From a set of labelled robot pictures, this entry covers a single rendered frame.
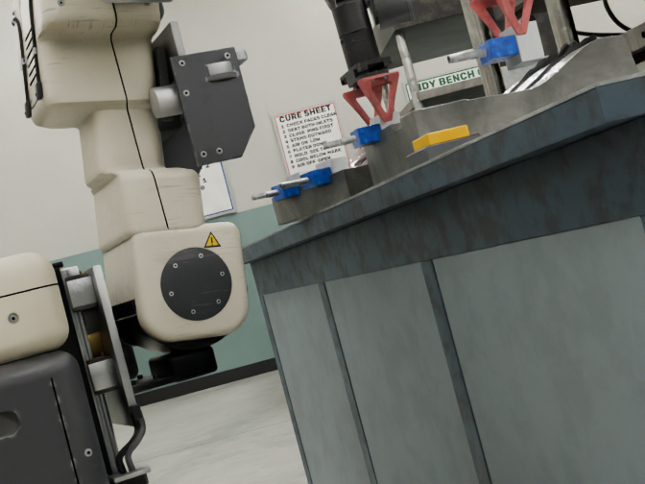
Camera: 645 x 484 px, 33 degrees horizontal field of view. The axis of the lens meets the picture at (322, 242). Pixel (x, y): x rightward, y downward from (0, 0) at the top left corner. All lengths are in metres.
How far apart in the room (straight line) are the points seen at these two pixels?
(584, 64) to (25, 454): 1.00
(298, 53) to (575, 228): 7.92
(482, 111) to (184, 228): 0.47
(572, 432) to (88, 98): 0.80
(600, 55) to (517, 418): 0.59
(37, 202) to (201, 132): 7.50
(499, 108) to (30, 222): 7.56
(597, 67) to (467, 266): 0.42
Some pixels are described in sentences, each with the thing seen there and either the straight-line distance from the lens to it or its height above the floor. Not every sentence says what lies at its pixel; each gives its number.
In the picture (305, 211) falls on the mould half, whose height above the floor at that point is 0.81.
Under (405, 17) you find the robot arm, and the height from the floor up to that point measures 1.06.
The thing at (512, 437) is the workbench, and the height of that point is 0.41.
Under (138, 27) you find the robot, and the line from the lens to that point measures 1.61.
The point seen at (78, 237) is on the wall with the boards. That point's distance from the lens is 8.99.
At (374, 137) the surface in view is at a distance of 1.79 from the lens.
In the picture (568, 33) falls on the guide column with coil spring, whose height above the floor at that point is 1.10.
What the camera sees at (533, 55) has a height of 0.91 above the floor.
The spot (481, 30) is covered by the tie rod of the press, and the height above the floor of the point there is 1.22.
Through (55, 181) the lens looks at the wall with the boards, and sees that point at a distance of 9.05.
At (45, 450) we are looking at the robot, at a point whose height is 0.58.
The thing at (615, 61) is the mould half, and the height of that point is 0.89.
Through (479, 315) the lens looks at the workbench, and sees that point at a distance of 1.53.
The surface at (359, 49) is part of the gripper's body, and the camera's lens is 1.81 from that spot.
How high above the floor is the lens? 0.70
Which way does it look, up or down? 1 degrees up
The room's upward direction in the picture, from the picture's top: 15 degrees counter-clockwise
